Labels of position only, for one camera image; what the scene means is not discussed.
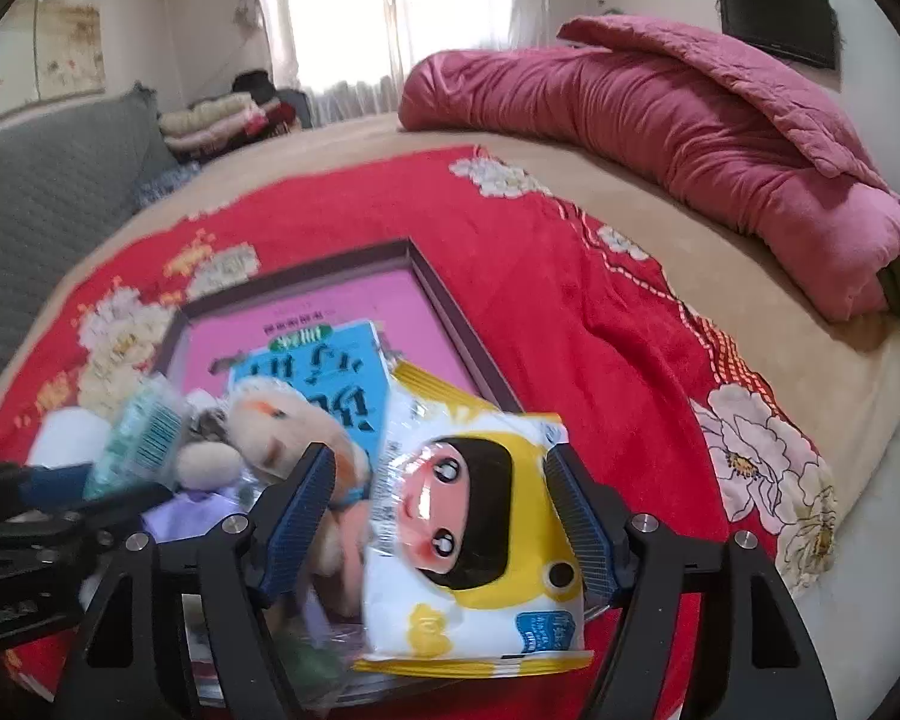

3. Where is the grey quilted headboard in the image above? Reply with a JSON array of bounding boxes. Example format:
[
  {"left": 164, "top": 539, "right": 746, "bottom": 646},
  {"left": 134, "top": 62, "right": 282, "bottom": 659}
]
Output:
[{"left": 0, "top": 85, "right": 175, "bottom": 376}]

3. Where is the red floral blanket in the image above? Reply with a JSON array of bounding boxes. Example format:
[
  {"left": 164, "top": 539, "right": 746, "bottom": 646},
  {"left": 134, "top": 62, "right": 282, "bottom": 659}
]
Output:
[{"left": 0, "top": 145, "right": 841, "bottom": 720}]

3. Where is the yellow white cartoon tissue pack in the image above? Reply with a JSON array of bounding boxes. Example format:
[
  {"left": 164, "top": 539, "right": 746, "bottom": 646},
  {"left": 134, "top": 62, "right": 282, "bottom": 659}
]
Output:
[{"left": 354, "top": 362, "right": 593, "bottom": 679}]

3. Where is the floral wall painting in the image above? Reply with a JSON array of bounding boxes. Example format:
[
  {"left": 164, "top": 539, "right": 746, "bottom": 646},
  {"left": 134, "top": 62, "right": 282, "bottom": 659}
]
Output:
[{"left": 0, "top": 0, "right": 105, "bottom": 119}]

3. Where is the white sheer curtain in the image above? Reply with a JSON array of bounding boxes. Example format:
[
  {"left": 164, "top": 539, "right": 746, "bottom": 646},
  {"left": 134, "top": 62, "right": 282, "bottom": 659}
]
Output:
[{"left": 235, "top": 0, "right": 549, "bottom": 124}]

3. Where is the beige bed sheet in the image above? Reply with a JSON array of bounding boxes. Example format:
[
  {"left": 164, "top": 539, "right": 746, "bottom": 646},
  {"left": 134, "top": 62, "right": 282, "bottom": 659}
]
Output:
[{"left": 0, "top": 114, "right": 900, "bottom": 514}]

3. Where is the pink rolled quilt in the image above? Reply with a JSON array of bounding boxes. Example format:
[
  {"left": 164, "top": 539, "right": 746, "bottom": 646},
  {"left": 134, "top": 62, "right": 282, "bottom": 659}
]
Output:
[{"left": 398, "top": 16, "right": 900, "bottom": 322}]

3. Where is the dark tray with pink book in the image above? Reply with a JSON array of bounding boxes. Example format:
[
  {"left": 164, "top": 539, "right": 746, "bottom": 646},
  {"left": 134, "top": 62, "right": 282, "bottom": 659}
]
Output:
[{"left": 149, "top": 237, "right": 527, "bottom": 706}]

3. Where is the white lace roll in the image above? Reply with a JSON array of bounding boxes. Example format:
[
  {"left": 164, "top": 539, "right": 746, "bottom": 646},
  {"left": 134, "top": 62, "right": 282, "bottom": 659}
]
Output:
[{"left": 27, "top": 406, "right": 110, "bottom": 470}]

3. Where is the plush bear purple dress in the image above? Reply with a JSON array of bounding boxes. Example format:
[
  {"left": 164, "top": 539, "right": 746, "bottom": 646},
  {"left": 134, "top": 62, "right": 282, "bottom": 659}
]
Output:
[{"left": 144, "top": 377, "right": 370, "bottom": 619}]

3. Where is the wall mounted black television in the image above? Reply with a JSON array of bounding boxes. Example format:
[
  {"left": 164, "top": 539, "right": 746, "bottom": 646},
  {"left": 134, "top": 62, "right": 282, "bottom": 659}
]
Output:
[{"left": 718, "top": 0, "right": 839, "bottom": 70}]

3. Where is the green item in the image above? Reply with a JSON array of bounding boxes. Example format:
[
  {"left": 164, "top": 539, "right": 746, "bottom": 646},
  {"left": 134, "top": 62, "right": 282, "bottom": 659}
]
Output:
[{"left": 271, "top": 617, "right": 364, "bottom": 715}]

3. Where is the stack of folded clothes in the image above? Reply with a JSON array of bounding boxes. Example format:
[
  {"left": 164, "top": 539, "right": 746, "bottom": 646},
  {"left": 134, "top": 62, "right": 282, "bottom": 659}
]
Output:
[{"left": 159, "top": 70, "right": 313, "bottom": 164}]

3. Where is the teal tissue pack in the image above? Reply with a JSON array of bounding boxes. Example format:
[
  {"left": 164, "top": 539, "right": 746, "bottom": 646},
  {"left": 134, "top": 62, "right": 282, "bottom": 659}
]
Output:
[{"left": 84, "top": 376, "right": 191, "bottom": 499}]

